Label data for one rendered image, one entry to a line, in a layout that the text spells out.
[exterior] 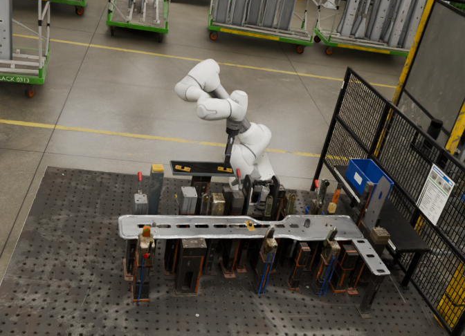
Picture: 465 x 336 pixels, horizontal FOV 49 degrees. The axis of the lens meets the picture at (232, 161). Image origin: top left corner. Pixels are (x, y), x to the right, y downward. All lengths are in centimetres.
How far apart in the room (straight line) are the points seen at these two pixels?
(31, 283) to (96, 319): 41
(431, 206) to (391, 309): 63
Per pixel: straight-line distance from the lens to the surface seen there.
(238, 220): 286
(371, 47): 1032
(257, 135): 346
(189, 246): 258
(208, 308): 276
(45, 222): 322
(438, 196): 309
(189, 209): 284
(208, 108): 265
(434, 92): 510
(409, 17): 1071
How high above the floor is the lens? 265
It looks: 29 degrees down
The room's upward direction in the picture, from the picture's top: 12 degrees clockwise
